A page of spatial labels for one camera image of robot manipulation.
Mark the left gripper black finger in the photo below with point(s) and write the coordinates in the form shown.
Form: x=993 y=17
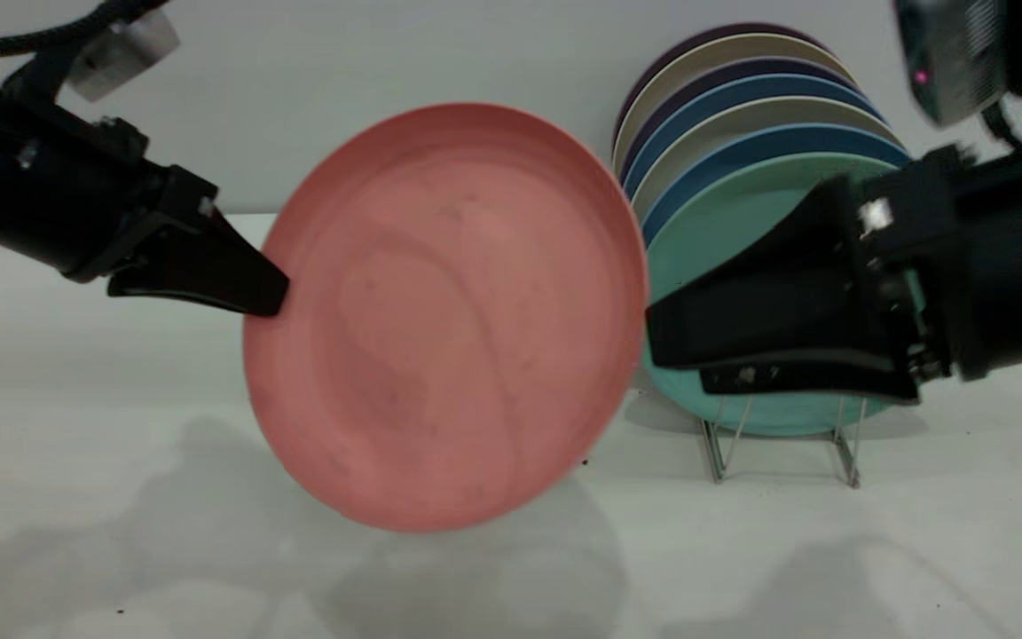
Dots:
x=209 y=271

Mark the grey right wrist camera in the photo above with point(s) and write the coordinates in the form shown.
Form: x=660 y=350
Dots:
x=955 y=53

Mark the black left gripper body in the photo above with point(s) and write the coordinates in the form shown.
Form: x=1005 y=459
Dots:
x=85 y=195

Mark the blue round plate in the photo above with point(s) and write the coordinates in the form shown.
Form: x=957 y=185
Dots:
x=742 y=149
x=724 y=96

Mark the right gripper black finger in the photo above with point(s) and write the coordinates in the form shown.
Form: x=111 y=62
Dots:
x=777 y=302
x=830 y=373

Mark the dark purple round plate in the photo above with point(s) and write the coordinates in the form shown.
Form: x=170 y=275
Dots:
x=697 y=42
x=724 y=74

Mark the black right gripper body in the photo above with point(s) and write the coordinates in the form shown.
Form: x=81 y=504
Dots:
x=990 y=257

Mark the beige round plate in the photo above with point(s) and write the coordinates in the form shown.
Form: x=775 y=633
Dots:
x=715 y=55
x=724 y=121

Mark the green round plate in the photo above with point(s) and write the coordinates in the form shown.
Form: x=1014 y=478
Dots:
x=724 y=222

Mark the pink round plate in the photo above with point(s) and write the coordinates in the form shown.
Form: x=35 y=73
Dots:
x=449 y=319

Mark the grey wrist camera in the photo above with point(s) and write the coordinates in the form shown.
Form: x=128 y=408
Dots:
x=121 y=53
x=955 y=53

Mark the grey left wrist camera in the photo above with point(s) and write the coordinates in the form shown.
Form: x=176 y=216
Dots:
x=121 y=53

